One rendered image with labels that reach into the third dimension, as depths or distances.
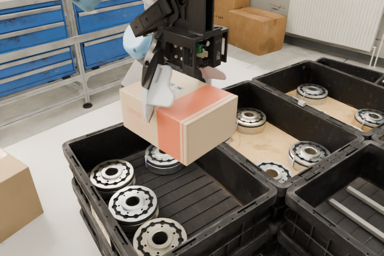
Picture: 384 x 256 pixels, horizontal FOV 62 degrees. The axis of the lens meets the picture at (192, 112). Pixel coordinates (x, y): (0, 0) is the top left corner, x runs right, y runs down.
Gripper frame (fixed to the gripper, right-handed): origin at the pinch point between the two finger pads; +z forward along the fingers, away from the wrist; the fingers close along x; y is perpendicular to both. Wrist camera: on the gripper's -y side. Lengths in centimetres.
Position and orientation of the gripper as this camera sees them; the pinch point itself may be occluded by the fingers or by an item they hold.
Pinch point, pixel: (177, 104)
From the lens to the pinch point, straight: 54.7
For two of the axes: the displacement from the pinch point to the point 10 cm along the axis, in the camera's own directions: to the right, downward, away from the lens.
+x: 7.0, -3.7, 6.2
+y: 7.2, 3.6, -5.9
